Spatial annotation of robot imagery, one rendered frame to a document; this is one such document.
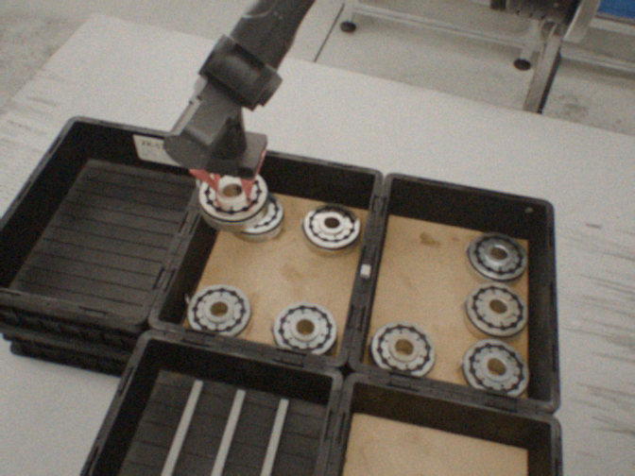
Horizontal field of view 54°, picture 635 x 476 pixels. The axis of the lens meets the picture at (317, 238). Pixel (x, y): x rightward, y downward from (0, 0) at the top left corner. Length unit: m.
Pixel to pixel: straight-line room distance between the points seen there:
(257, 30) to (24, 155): 0.96
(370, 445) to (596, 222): 0.78
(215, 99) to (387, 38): 2.39
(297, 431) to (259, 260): 0.32
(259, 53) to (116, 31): 1.20
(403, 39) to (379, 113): 1.54
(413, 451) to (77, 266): 0.64
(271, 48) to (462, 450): 0.63
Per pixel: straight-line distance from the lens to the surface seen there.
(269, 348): 0.91
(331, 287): 1.08
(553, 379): 0.96
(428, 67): 2.96
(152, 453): 0.98
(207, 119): 0.74
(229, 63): 0.73
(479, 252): 1.14
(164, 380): 1.02
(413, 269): 1.13
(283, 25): 0.70
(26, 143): 1.61
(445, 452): 0.98
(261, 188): 0.95
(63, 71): 1.79
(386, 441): 0.97
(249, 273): 1.10
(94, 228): 1.21
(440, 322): 1.08
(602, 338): 1.32
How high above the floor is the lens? 1.74
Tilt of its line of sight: 52 degrees down
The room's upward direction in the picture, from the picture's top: 4 degrees clockwise
